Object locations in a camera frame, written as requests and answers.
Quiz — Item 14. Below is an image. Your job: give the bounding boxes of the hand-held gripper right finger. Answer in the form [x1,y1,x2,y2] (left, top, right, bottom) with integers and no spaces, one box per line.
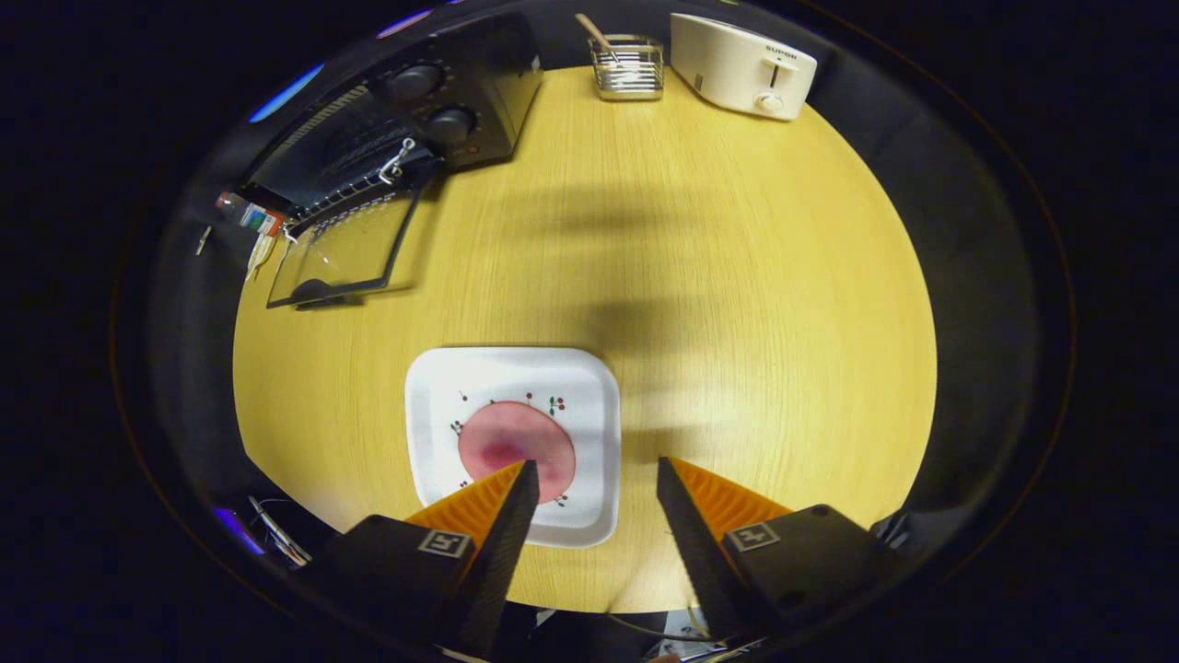
[656,455,913,643]

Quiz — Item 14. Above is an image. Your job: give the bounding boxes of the clear plastic water bottle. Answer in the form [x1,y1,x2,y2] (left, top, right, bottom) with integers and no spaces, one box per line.
[216,192,286,236]

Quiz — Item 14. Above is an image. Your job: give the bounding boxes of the thin cables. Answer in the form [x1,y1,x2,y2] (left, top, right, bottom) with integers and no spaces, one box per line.
[249,497,312,565]

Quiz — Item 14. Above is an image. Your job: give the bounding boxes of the black toaster oven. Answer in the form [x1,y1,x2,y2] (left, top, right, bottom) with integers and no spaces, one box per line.
[244,14,544,309]

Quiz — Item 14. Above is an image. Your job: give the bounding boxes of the wooden stick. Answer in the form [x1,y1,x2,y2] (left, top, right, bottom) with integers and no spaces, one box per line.
[576,13,620,64]

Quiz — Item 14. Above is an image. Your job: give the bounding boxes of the white square plate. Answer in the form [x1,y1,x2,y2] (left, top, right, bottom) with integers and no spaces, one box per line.
[404,346,622,550]

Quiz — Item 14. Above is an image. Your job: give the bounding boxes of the pink meat slice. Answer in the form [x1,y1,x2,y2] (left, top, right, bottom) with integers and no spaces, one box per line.
[458,401,577,505]

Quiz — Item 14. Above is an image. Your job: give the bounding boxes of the white pop-up toaster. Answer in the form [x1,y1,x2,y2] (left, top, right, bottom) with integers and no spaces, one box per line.
[670,12,819,122]

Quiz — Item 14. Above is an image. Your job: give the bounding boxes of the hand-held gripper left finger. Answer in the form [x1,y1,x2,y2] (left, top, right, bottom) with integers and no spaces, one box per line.
[299,459,541,660]

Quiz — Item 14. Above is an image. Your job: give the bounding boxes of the wire mesh holder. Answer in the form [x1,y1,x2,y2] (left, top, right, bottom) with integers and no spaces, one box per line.
[589,35,665,102]

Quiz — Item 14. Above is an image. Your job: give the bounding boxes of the small white dish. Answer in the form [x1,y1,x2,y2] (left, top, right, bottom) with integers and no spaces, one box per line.
[245,232,282,282]

